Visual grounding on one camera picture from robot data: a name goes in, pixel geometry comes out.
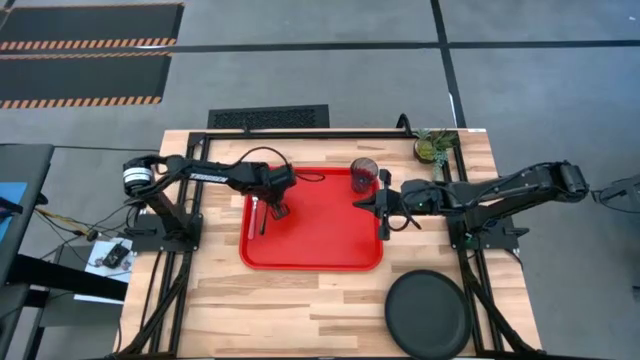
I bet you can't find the red plastic tray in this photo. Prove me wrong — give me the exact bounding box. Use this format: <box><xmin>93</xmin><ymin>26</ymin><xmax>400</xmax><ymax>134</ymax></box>
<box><xmin>238</xmin><ymin>167</ymin><xmax>385</xmax><ymax>273</ymax></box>

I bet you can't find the small potted green plant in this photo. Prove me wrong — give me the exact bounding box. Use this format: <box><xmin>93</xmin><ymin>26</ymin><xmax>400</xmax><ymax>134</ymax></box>
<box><xmin>412</xmin><ymin>128</ymin><xmax>460</xmax><ymax>189</ymax></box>

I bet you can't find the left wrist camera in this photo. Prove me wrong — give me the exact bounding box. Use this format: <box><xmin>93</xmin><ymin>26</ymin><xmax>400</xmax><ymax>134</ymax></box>
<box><xmin>272</xmin><ymin>166</ymin><xmax>299</xmax><ymax>191</ymax></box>

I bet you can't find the pink handled fork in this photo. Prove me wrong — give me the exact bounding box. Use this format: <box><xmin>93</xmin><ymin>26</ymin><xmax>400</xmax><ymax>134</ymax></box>
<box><xmin>247</xmin><ymin>194</ymin><xmax>260</xmax><ymax>241</ymax></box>

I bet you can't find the black aluminium table frame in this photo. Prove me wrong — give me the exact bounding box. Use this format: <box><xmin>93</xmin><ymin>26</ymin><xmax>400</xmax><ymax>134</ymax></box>
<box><xmin>112</xmin><ymin>128</ymin><xmax>549</xmax><ymax>360</ymax></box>

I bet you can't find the white paper sheet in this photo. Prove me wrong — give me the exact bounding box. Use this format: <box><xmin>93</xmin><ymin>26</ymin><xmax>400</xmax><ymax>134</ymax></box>
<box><xmin>83</xmin><ymin>238</ymin><xmax>135</xmax><ymax>276</ymax></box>

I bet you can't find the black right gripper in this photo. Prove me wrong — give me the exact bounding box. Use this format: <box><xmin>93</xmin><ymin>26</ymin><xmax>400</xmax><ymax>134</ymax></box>
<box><xmin>352</xmin><ymin>168</ymin><xmax>446</xmax><ymax>242</ymax></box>

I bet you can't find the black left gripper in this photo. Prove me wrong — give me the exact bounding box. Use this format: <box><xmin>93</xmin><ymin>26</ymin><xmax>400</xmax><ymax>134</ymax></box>
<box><xmin>243</xmin><ymin>165</ymin><xmax>292</xmax><ymax>221</ymax></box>

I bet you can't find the black hazard striped floor mat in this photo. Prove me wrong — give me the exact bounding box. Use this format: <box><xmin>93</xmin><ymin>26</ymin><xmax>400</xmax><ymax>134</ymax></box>
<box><xmin>0</xmin><ymin>52</ymin><xmax>174</xmax><ymax>110</ymax></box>
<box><xmin>0</xmin><ymin>2</ymin><xmax>185</xmax><ymax>51</ymax></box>

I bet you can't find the black floor vent grille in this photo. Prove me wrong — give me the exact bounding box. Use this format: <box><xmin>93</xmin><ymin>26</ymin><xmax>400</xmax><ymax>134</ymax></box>
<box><xmin>207</xmin><ymin>104</ymin><xmax>330</xmax><ymax>130</ymax></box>

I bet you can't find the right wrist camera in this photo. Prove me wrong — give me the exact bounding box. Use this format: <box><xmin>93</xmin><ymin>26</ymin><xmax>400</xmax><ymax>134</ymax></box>
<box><xmin>399</xmin><ymin>179</ymin><xmax>426</xmax><ymax>204</ymax></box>

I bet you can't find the black desk leg beam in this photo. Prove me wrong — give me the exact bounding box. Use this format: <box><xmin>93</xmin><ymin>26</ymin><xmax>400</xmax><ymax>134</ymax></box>
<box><xmin>7</xmin><ymin>253</ymin><xmax>129</xmax><ymax>304</ymax></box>

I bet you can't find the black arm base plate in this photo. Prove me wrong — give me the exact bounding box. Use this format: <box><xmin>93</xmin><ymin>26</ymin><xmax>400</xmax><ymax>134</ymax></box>
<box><xmin>446</xmin><ymin>209</ymin><xmax>530</xmax><ymax>251</ymax></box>
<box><xmin>130</xmin><ymin>212</ymin><xmax>205</xmax><ymax>254</ymax></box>

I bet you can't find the floor cable bundle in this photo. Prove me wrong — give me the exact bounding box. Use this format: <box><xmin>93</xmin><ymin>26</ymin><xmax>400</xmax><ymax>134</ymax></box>
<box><xmin>33</xmin><ymin>202</ymin><xmax>136</xmax><ymax>246</ymax></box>

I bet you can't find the blue panel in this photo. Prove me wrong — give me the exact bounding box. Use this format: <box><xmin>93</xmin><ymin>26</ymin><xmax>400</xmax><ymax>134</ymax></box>
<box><xmin>0</xmin><ymin>181</ymin><xmax>29</xmax><ymax>241</ymax></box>

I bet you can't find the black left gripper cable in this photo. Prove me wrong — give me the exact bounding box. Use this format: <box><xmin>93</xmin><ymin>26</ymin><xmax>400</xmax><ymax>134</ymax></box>
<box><xmin>237</xmin><ymin>146</ymin><xmax>326</xmax><ymax>184</ymax></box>

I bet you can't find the grey side desk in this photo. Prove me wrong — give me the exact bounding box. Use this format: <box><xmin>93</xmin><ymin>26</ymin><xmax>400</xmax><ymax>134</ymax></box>
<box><xmin>0</xmin><ymin>143</ymin><xmax>55</xmax><ymax>289</ymax></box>

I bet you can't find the black round plate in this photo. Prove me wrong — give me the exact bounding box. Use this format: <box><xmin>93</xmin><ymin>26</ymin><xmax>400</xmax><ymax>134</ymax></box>
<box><xmin>383</xmin><ymin>268</ymin><xmax>474</xmax><ymax>360</ymax></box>

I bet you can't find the small black handheld device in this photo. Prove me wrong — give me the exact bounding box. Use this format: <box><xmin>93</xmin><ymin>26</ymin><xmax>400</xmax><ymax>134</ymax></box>
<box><xmin>102</xmin><ymin>243</ymin><xmax>130</xmax><ymax>269</ymax></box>

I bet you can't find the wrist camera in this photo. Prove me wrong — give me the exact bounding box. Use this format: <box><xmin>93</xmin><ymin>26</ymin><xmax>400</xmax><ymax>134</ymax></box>
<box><xmin>399</xmin><ymin>179</ymin><xmax>426</xmax><ymax>204</ymax></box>
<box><xmin>272</xmin><ymin>166</ymin><xmax>299</xmax><ymax>191</ymax></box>

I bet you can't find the clear glass cup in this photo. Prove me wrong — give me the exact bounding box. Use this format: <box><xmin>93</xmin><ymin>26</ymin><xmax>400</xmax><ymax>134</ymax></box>
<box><xmin>349</xmin><ymin>156</ymin><xmax>380</xmax><ymax>195</ymax></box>

